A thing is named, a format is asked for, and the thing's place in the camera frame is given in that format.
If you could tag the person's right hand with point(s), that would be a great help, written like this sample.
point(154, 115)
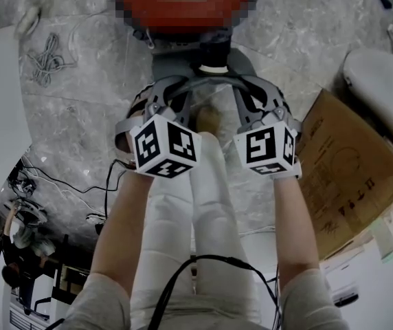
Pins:
point(291, 112)

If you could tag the person's left hand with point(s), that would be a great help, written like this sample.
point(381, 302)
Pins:
point(136, 107)

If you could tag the red vacuum cleaner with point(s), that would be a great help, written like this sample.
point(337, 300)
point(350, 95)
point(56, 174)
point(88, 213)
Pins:
point(182, 12)

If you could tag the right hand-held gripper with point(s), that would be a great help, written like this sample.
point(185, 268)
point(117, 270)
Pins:
point(261, 150)

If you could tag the person's right forearm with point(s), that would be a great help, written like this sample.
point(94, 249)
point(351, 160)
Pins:
point(292, 225)

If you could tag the person's tan shoe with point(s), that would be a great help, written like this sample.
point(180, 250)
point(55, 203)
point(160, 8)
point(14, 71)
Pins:
point(208, 119)

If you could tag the person's grey shirt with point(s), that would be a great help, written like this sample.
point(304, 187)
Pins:
point(93, 304)

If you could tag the white smart toilet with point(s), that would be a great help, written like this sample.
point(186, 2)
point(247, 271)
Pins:
point(375, 74)

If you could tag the spare hand-held gripper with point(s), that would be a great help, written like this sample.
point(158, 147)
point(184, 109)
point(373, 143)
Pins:
point(21, 186)

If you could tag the person's left forearm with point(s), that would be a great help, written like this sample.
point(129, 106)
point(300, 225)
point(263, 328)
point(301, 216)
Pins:
point(124, 225)

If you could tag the large cardboard box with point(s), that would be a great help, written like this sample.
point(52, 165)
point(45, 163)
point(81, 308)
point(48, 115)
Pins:
point(347, 170)

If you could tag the person's white trousers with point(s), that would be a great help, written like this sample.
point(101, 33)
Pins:
point(213, 211)

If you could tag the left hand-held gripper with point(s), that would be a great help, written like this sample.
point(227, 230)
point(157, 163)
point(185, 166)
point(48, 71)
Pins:
point(169, 146)

